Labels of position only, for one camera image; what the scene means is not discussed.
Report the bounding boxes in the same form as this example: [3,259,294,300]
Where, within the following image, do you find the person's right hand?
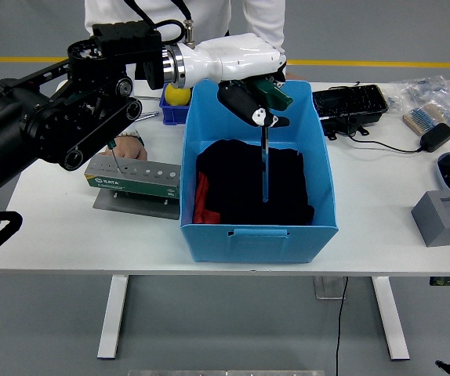
[111,132,148,161]

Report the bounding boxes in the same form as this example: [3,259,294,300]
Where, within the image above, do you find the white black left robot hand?
[176,32,295,129]

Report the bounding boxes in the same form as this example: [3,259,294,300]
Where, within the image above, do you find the large green T-handle hex key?
[248,77,294,204]

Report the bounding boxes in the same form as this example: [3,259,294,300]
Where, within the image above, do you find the green steel hex key stand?
[83,154,182,220]

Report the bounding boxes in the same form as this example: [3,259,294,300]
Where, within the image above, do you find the large light blue storage box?
[179,79,339,265]

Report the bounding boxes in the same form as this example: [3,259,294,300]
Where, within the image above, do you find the person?
[83,0,288,56]

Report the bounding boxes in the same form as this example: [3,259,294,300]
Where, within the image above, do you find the small dark blue parts bin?
[158,84,191,126]

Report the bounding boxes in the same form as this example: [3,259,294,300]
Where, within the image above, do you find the black plastic tray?
[311,84,390,142]

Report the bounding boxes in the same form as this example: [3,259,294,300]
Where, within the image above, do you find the yellow lemon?
[164,84,192,107]

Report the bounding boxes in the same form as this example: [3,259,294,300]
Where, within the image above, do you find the yellow floor tape line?
[0,56,450,70]

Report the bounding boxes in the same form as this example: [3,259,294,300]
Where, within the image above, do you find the white table leg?
[370,276,410,361]
[96,275,130,360]

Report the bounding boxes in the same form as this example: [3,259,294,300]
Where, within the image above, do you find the red cloth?
[192,173,221,226]

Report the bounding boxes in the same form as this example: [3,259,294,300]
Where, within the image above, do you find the black cloth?
[195,139,315,227]

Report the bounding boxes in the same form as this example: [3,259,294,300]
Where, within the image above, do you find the taped resistor strip bundle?
[402,103,448,137]

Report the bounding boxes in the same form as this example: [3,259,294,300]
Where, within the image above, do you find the grey block with square recess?
[411,190,450,248]

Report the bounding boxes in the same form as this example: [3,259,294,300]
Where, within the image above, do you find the clear plastic component bags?
[381,74,450,137]

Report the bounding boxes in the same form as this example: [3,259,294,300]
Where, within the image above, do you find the black power adapter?
[419,123,450,154]

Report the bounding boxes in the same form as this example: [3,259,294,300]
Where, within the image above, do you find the black hanging cable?
[334,276,350,376]

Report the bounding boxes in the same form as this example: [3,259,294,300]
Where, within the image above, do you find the black adapter cord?
[328,81,424,154]

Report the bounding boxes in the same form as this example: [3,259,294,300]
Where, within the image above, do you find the grey under-table bracket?
[313,276,347,301]

